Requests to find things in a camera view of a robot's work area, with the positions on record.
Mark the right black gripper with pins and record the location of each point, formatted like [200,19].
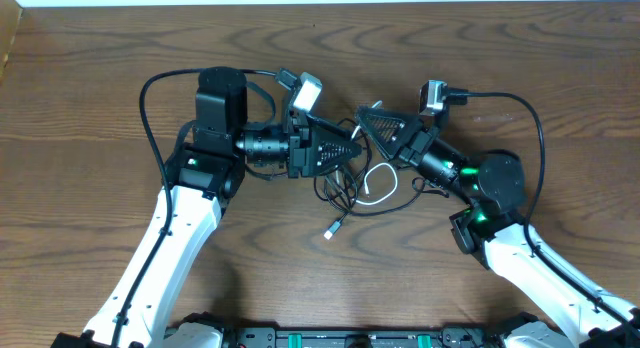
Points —
[414,146]

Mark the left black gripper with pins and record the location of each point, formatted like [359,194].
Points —
[298,151]

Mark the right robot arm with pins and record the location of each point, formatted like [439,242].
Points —
[490,228]

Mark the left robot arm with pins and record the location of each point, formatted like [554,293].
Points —
[203,173]

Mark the cardboard panel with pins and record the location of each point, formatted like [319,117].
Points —
[10,16]

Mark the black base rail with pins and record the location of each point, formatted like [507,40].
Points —
[265,337]

